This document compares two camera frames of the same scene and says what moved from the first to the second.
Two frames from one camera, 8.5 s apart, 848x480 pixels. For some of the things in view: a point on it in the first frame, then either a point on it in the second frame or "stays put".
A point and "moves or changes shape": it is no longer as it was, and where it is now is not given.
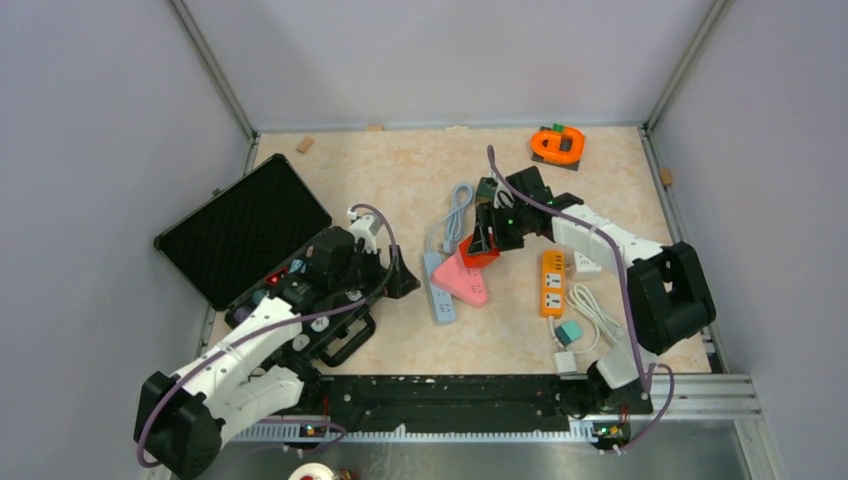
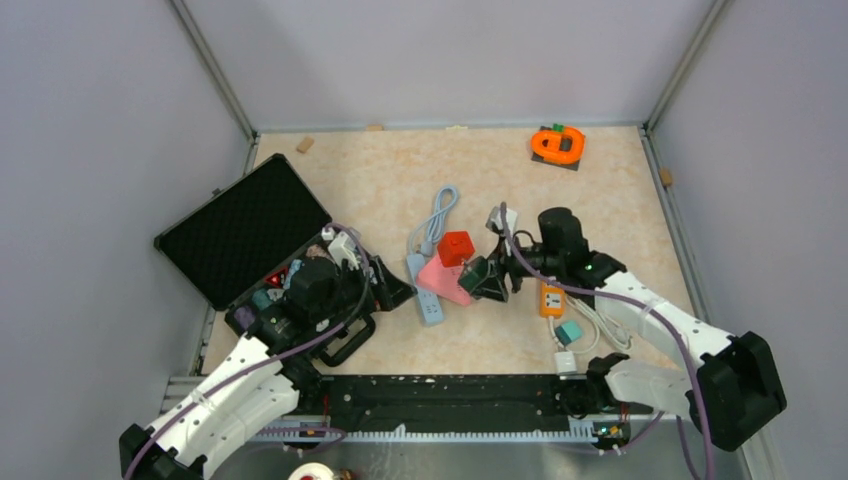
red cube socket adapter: [477, 259] moves or changes shape
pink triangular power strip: [460, 280] moves or changes shape
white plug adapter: [565, 363] stays put
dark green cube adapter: [486, 189] -> [473, 272]
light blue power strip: [441, 301] -> [429, 304]
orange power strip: [552, 284] stays put
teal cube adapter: [567, 332] stays put
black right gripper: [488, 216] -> [494, 285]
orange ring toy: [552, 153] stays put
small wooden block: [305, 144] stays put
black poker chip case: [235, 252] stays put
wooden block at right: [666, 176] stays put
